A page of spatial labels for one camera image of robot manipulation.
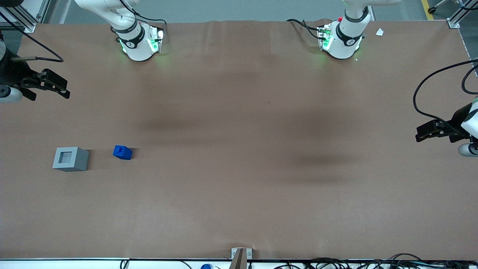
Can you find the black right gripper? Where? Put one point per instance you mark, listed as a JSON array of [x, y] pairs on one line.
[[15, 75]]

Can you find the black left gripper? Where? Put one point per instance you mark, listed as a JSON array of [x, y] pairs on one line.
[[456, 122]]

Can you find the blue plastic part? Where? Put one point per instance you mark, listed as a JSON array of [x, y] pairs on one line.
[[122, 152]]

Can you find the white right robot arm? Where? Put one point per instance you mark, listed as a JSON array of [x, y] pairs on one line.
[[138, 45]]

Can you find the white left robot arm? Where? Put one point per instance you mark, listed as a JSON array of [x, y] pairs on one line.
[[345, 41]]

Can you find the gray square base block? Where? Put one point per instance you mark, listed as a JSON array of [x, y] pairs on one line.
[[76, 160]]

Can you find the white paper scrap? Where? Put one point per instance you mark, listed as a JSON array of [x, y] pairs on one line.
[[379, 32]]

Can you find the black caster wheel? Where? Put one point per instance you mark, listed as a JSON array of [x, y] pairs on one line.
[[432, 10]]

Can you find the brown table mat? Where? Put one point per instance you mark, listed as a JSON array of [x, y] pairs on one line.
[[239, 168]]

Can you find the blue round cap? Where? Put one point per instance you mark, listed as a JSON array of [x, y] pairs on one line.
[[206, 266]]

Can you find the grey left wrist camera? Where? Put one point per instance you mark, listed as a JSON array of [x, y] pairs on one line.
[[466, 150]]

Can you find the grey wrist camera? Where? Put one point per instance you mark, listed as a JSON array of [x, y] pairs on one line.
[[466, 150], [9, 95]]

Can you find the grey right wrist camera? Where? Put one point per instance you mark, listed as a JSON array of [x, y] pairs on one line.
[[9, 95]]

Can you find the aluminium frame profile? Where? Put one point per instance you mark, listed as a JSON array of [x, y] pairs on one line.
[[24, 20], [457, 18]]

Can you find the grey metal camera bracket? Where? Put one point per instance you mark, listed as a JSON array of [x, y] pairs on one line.
[[241, 256]]

